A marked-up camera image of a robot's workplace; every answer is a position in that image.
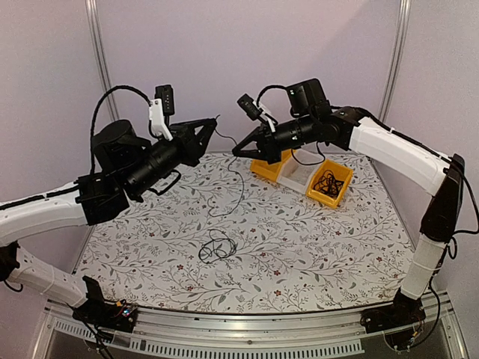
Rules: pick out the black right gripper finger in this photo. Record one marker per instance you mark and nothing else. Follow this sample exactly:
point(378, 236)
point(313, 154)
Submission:
point(240, 152)
point(257, 137)

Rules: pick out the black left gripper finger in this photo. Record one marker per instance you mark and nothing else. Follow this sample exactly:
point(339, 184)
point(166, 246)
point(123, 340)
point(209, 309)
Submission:
point(200, 146)
point(200, 127)

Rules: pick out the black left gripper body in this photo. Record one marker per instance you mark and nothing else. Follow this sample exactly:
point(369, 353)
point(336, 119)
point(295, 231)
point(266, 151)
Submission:
point(144, 175)

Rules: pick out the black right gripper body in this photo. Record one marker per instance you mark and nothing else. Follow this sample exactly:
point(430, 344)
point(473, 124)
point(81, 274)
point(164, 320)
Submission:
point(307, 133)

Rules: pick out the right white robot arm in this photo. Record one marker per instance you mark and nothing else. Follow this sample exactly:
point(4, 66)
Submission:
point(442, 177)

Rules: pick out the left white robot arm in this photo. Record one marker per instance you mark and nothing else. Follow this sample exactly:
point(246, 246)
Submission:
point(92, 199)

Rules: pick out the left yellow plastic bin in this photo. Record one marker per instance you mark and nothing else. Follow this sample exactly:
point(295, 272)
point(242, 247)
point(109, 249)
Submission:
point(267, 171)

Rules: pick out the yellow plastic bin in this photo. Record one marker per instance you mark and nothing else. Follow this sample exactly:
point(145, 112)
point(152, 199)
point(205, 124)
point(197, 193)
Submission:
point(330, 183)
point(267, 171)

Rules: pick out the white translucent plastic bin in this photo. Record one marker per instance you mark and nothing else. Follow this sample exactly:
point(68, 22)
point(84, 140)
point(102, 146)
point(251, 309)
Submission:
point(299, 170)

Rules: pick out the right yellow plastic bin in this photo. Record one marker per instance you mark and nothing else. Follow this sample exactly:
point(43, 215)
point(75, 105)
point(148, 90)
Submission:
point(330, 183)

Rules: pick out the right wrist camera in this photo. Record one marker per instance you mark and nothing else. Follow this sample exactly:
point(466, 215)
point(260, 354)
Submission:
point(256, 111)

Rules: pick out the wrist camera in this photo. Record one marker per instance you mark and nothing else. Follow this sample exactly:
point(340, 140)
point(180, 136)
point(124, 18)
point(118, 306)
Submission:
point(160, 110)
point(256, 111)

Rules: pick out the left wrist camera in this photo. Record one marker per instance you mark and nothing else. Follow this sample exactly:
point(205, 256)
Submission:
point(160, 110)

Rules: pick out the right aluminium frame post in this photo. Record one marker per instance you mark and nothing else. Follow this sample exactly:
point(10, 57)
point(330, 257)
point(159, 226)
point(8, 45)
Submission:
point(396, 58)

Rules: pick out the aluminium frame post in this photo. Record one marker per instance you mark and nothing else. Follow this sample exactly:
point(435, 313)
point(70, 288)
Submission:
point(396, 58)
point(94, 25)

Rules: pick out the left aluminium frame post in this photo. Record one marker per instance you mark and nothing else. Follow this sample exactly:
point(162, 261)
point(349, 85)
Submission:
point(94, 25)

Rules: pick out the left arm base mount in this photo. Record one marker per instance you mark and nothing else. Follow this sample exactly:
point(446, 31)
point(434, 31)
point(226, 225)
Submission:
point(119, 316)

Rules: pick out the aluminium front rail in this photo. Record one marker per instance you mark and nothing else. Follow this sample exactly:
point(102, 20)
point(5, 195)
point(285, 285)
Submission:
point(327, 334)

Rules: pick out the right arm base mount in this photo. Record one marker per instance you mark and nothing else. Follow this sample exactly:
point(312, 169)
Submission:
point(404, 316)

